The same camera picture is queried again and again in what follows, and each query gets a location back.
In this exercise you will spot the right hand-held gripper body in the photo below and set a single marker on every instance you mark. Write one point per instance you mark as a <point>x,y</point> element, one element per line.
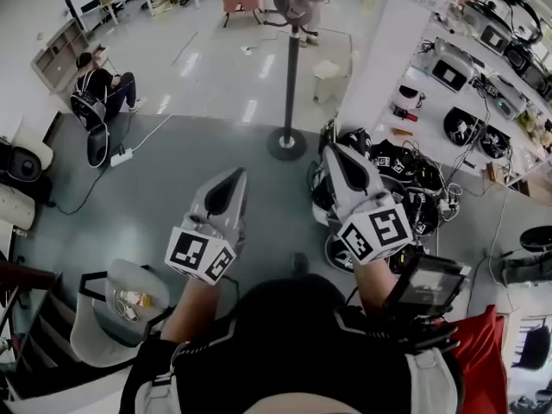
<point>345,194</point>

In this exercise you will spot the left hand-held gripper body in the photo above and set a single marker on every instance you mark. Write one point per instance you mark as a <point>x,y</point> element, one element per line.
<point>224,214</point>

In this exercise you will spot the black coat stand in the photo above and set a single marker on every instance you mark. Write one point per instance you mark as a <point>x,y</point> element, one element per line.
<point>291,84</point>

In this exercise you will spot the person's right forearm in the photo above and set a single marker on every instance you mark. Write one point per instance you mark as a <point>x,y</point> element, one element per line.
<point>373,283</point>

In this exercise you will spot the person's left forearm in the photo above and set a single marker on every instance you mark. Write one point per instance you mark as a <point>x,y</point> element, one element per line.
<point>194,304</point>

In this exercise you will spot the pile of black headsets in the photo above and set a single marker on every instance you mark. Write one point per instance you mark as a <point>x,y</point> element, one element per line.
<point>409,175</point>

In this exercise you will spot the person's black shoe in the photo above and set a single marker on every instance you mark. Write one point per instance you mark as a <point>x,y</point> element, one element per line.
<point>300,263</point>

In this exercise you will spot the small white round appliance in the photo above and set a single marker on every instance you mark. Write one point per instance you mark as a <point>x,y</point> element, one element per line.
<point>407,99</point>

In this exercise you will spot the white square stool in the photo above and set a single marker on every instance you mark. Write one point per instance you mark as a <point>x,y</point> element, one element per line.
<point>330,80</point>

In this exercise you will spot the white power strip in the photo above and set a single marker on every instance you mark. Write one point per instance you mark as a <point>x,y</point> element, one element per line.
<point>122,158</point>

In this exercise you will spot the orange and white snack packet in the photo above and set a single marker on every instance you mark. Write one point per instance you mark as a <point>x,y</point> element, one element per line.
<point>138,299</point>

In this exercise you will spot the black framed monitor screen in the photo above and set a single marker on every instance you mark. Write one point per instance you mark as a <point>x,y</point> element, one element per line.
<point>431,285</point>

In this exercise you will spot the round black device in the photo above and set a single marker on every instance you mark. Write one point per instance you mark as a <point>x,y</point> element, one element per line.
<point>461,125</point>
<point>496,141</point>

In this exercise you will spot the black office chair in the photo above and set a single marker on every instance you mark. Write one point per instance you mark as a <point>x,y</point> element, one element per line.
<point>97,142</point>

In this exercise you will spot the person's black and grey clothing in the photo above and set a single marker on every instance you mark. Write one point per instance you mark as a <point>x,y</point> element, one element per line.
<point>293,343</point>

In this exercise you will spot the white hooded device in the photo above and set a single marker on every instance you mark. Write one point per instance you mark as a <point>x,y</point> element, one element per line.
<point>450,65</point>

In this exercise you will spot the grey shell chair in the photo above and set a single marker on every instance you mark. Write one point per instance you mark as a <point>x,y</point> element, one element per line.
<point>97,334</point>

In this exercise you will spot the black round stool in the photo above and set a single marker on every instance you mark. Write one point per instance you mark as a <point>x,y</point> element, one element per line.
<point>537,237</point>

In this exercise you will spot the red cloth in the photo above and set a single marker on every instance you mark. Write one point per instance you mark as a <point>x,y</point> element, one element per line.
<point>478,352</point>

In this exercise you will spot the white cubby shelf unit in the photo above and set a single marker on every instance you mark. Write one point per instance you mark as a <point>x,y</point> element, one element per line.
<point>58,56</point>

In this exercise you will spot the black curved pole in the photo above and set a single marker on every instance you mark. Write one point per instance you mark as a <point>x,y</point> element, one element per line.
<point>69,2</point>

